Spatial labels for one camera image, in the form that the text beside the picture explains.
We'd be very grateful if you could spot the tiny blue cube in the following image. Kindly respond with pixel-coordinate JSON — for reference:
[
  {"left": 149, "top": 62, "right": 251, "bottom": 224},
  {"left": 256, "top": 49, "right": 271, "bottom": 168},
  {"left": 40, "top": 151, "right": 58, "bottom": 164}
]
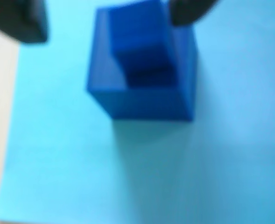
[{"left": 108, "top": 0, "right": 178, "bottom": 91}]

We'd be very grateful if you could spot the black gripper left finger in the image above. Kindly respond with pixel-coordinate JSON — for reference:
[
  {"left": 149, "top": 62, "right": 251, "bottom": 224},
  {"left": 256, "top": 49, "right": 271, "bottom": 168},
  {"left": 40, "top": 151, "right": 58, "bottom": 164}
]
[{"left": 0, "top": 0, "right": 48, "bottom": 44}]

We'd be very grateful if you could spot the light blue paper square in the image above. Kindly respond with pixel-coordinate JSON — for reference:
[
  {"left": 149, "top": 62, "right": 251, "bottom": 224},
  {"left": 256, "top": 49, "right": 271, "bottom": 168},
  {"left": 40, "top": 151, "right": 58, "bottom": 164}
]
[{"left": 0, "top": 0, "right": 275, "bottom": 224}]

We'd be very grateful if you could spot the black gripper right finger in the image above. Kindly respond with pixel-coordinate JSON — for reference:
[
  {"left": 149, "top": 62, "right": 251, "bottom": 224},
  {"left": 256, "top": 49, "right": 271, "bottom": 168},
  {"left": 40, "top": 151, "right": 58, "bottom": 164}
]
[{"left": 169, "top": 0, "right": 220, "bottom": 27}]

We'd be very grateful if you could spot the small blue cube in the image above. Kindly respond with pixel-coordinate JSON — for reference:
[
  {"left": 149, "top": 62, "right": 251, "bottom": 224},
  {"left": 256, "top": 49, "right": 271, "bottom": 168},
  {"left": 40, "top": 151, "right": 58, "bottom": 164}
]
[{"left": 85, "top": 6, "right": 198, "bottom": 122}]

